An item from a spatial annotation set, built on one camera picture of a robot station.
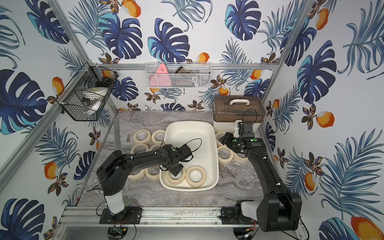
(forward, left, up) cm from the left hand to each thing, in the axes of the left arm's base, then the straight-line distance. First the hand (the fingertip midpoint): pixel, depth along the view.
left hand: (174, 167), depth 87 cm
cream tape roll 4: (-6, +12, -2) cm, 14 cm away
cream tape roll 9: (-8, -13, -3) cm, 16 cm away
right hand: (+12, -28, +14) cm, 33 cm away
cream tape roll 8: (-8, -2, 0) cm, 8 cm away
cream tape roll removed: (+24, +15, -4) cm, 29 cm away
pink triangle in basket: (+42, +11, +31) cm, 54 cm away
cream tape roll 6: (+7, -30, -2) cm, 30 cm away
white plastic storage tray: (+26, -17, -4) cm, 31 cm away
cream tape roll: (+24, +27, -5) cm, 36 cm away
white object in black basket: (+24, +45, +29) cm, 59 cm away
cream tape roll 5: (+18, -26, +2) cm, 32 cm away
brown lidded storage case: (+33, -37, +18) cm, 52 cm away
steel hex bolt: (+20, +35, -3) cm, 41 cm away
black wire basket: (+41, +55, +31) cm, 75 cm away
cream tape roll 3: (+14, +16, -2) cm, 22 cm away
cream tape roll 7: (+9, -39, -1) cm, 40 cm away
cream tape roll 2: (+13, +25, -3) cm, 28 cm away
